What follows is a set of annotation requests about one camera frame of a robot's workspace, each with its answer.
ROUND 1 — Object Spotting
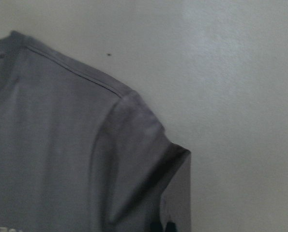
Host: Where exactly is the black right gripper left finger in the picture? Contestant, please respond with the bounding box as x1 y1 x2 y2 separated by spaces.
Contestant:
149 214 161 232

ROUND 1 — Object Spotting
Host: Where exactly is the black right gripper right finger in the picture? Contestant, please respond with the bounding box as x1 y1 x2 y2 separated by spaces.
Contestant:
165 215 175 232

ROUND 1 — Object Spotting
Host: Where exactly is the dark brown t-shirt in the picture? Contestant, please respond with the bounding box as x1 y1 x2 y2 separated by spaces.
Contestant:
0 31 191 232

